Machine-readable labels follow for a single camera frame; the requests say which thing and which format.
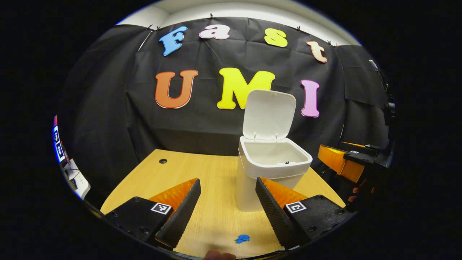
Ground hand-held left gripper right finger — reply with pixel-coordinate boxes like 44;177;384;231
255;177;352;250

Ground white desktop garbage bin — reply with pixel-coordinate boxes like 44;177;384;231
236;89;313;212

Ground computer monitor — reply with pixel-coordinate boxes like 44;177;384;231
52;116;70;164

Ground white side table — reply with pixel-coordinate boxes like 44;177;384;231
61;158;91;201

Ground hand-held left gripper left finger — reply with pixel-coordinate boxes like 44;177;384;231
103;178;202;250

